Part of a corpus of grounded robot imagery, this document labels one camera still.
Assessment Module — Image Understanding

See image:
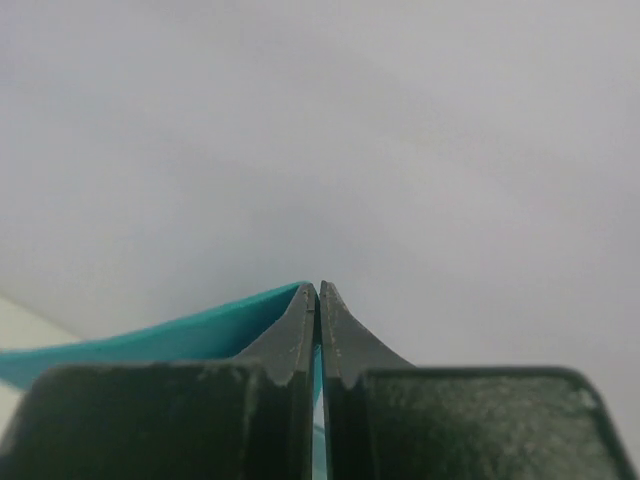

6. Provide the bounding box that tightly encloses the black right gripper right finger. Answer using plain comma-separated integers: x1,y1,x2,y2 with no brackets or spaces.
319,282,636,479

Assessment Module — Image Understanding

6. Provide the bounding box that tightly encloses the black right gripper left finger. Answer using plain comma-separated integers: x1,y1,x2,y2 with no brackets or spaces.
8,283,316,479

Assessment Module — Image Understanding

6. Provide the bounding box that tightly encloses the teal t shirt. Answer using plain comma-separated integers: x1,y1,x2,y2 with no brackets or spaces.
0,281,326,480

